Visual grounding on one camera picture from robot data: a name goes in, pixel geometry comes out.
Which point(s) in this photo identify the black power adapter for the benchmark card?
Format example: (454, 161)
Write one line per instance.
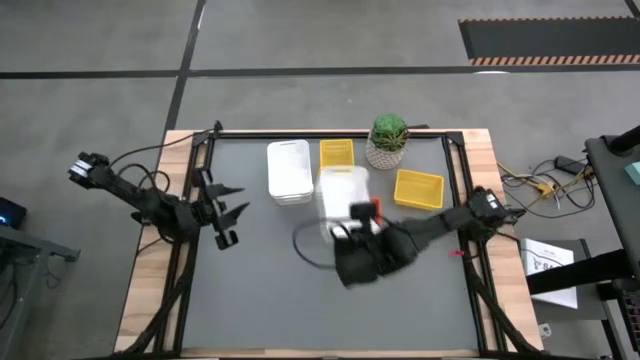
(570, 165)

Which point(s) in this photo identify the large yellow slotted plastic basket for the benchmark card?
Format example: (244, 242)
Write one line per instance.
(419, 190)

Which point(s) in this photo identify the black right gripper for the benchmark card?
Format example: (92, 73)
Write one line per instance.
(372, 250)

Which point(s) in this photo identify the black side desk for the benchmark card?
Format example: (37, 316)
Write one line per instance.
(615, 185)

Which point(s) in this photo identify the small yellow slotted plastic basket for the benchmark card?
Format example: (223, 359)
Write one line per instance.
(336, 152)

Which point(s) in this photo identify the potted green succulent plant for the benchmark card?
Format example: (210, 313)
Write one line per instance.
(387, 142)

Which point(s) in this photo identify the teal block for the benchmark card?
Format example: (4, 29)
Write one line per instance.
(634, 172)

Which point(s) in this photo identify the black hazard-striped floor mat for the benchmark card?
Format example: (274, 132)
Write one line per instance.
(550, 40)

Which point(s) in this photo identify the black aluminium table frame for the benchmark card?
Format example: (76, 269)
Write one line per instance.
(450, 150)

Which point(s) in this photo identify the grey table mat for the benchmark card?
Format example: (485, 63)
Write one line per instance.
(250, 310)

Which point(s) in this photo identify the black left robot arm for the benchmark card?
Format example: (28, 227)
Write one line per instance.
(145, 202)

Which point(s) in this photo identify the grey metal desk frame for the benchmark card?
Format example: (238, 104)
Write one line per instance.
(30, 245)

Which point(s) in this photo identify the black device with blue light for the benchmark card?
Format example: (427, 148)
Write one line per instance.
(11, 212)

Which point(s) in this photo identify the white plastic bin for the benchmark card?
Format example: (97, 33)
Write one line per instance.
(290, 172)
(342, 192)

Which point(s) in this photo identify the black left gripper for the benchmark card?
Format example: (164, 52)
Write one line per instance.
(212, 212)

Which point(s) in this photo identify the white printed paper sheet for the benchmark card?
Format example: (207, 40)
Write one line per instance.
(545, 260)

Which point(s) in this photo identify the orange slotted plastic basket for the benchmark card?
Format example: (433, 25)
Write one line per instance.
(376, 207)

